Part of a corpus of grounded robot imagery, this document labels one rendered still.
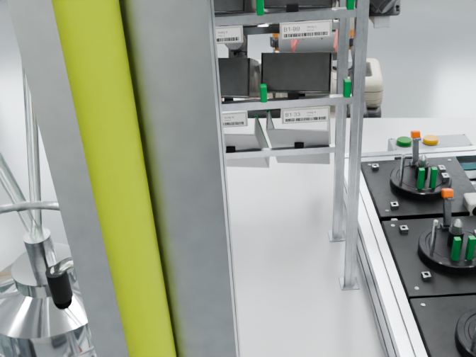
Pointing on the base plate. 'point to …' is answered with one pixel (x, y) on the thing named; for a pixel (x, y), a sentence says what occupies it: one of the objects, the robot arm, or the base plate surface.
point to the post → (184, 309)
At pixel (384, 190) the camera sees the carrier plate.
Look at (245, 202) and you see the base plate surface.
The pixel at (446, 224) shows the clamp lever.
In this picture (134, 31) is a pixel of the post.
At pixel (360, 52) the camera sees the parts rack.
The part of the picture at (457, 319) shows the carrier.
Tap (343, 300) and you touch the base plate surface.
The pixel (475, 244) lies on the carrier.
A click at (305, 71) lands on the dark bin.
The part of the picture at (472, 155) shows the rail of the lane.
